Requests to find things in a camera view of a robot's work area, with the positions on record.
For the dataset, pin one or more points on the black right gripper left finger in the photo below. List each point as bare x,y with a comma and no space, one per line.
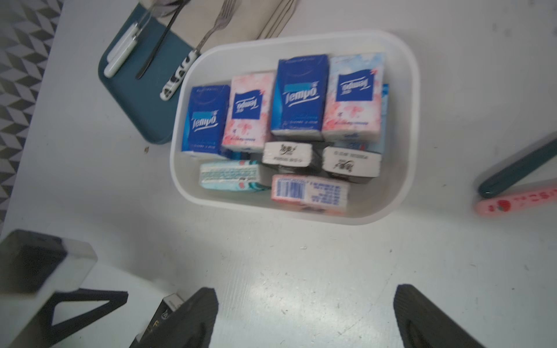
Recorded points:
190,326

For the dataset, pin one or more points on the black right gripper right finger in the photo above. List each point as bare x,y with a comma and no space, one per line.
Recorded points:
422,324

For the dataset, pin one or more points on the black tissue pack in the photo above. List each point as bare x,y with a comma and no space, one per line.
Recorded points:
292,157
355,166
166,308

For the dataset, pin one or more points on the teal tissue pack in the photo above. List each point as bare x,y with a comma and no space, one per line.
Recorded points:
240,175

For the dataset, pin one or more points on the light blue tissue pack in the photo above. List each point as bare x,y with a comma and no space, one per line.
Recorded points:
378,144

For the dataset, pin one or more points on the blue Vinda tissue pack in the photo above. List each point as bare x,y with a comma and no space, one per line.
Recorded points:
205,122

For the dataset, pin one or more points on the white storage box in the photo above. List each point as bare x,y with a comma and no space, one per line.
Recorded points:
374,200

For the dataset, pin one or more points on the pink blue tissue pack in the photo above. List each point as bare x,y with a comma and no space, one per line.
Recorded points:
353,98

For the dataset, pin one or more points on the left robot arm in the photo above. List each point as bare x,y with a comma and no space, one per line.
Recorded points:
38,272

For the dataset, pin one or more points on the teal serving tray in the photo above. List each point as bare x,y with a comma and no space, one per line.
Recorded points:
140,99

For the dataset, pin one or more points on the black metal spoon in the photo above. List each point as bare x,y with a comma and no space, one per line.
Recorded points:
154,52

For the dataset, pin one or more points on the pink handled spoon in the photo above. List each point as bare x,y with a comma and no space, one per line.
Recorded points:
512,203

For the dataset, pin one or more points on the white handled spoon lower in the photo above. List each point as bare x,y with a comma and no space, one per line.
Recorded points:
113,67

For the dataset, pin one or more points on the white handled spoon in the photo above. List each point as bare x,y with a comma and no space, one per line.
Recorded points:
156,9
113,67

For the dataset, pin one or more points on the patterned handle fork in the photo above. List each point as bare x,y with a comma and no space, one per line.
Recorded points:
223,19

